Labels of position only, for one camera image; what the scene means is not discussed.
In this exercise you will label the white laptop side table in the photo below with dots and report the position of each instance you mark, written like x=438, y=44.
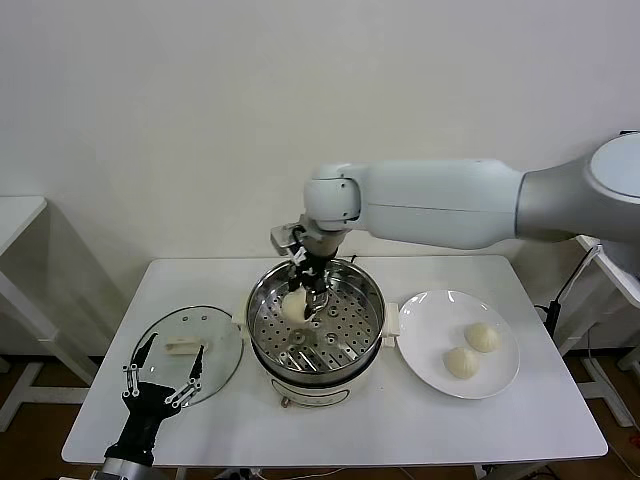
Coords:
x=620, y=280

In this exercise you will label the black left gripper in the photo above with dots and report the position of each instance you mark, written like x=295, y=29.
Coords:
x=142, y=420

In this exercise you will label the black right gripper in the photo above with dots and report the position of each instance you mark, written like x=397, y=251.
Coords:
x=312, y=270

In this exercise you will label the black power adapter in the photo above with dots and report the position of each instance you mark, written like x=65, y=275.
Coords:
x=553, y=314

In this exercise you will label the round glass pot lid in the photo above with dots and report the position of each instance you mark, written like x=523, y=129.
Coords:
x=220, y=350

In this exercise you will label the white electric cooker base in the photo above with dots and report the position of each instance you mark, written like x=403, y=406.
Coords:
x=310, y=390

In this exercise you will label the white steamed baozi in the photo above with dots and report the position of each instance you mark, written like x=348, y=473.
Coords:
x=294, y=307
x=462, y=362
x=483, y=337

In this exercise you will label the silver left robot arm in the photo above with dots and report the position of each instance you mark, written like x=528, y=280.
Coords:
x=125, y=470

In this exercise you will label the white ceramic plate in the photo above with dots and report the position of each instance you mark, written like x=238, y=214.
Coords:
x=430, y=340

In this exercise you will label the stainless steel steamer basket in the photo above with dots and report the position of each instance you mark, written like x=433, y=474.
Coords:
x=350, y=325

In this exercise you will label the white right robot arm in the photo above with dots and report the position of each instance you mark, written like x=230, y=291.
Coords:
x=440, y=200

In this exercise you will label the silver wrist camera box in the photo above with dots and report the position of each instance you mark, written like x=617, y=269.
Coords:
x=284, y=239

